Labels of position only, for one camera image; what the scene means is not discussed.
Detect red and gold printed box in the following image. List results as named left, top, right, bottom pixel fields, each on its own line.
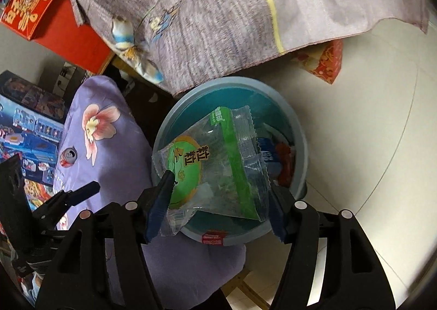
left=0, top=0, right=68, bottom=40

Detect teal plastic bin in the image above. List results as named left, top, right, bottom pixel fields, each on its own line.
left=152, top=77, right=309, bottom=247

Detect plain red box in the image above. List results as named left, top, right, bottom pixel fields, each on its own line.
left=34, top=0, right=115, bottom=75

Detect clear green snack bag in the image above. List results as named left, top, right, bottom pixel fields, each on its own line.
left=152, top=105, right=272, bottom=237

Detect grey floral cloth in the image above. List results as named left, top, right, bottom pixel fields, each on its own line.
left=68, top=0, right=429, bottom=98

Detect blue toy box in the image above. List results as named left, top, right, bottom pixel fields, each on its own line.
left=0, top=70, right=70, bottom=300

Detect wooden stool leg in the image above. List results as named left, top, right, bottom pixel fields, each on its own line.
left=222, top=269, right=270, bottom=310

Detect dark printed box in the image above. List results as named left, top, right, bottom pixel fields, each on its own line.
left=37, top=61, right=94, bottom=99

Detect blue label water bottle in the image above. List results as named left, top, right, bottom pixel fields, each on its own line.
left=256, top=137, right=282, bottom=174

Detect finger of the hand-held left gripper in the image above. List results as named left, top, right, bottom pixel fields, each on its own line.
left=32, top=182, right=101, bottom=225

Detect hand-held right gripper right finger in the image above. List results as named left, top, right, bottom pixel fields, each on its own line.
left=270, top=185, right=398, bottom=310

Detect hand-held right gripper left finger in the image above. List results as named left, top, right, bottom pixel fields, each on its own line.
left=36, top=171, right=175, bottom=310

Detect small red and gold box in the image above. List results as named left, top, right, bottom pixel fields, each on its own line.
left=290, top=39, right=344, bottom=86

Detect red plastic bag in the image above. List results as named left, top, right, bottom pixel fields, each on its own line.
left=275, top=142, right=297, bottom=188

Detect red soda can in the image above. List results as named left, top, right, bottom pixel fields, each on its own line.
left=59, top=147, right=78, bottom=168

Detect purple floral cloth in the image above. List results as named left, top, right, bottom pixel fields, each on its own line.
left=44, top=75, right=247, bottom=310

